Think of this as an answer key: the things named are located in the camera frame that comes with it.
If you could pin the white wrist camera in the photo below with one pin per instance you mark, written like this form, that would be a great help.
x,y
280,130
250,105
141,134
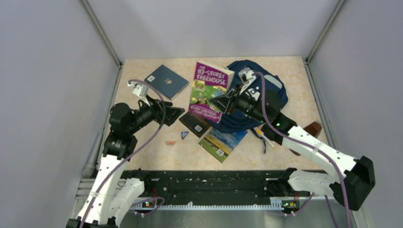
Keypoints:
x,y
140,90
247,78

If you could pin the white yellow marker pen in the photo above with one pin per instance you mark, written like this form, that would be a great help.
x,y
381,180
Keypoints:
x,y
261,134

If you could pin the purple treehouse children's book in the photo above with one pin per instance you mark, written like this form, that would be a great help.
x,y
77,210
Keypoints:
x,y
209,81

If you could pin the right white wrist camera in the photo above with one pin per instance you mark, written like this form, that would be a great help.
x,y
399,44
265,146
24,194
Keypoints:
x,y
247,78

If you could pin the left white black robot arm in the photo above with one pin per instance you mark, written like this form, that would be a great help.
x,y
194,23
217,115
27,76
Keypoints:
x,y
104,208

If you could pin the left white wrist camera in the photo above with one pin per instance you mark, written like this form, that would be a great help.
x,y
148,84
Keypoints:
x,y
140,90

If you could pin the black paperback book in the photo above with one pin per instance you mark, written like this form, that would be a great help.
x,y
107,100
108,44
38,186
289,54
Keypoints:
x,y
196,124

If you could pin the dark blue hardcover book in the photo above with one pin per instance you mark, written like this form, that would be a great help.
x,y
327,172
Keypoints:
x,y
166,81

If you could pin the navy blue student backpack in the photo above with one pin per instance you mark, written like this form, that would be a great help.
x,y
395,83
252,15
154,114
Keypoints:
x,y
255,98

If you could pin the brown leather pouch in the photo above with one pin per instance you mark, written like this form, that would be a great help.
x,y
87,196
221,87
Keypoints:
x,y
314,128

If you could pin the blue triangular eraser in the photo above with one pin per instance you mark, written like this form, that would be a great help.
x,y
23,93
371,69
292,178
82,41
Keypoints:
x,y
184,134

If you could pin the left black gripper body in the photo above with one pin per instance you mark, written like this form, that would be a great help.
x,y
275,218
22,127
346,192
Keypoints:
x,y
147,114

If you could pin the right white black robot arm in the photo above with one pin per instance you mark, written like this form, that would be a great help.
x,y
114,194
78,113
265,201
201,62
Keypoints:
x,y
348,179

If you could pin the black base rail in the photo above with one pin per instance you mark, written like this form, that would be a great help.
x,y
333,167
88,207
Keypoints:
x,y
214,188

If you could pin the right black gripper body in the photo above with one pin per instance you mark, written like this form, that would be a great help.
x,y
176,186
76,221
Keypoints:
x,y
243,102

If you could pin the blue landscape cover book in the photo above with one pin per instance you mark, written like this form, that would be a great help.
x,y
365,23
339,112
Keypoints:
x,y
220,145

